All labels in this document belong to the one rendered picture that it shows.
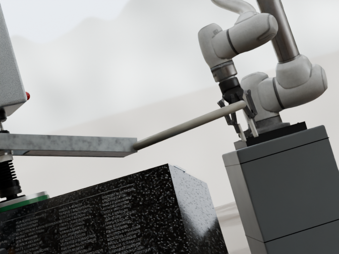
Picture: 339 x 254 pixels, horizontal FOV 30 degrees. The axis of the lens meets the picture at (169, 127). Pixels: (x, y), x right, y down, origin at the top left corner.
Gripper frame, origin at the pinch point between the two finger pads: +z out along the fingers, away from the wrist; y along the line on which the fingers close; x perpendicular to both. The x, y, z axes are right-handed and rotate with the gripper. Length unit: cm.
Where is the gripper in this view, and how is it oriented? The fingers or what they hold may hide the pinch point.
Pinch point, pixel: (247, 130)
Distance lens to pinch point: 234.2
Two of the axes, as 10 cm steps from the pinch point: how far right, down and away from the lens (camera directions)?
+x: 2.3, -1.1, -9.7
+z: 3.6, 9.3, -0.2
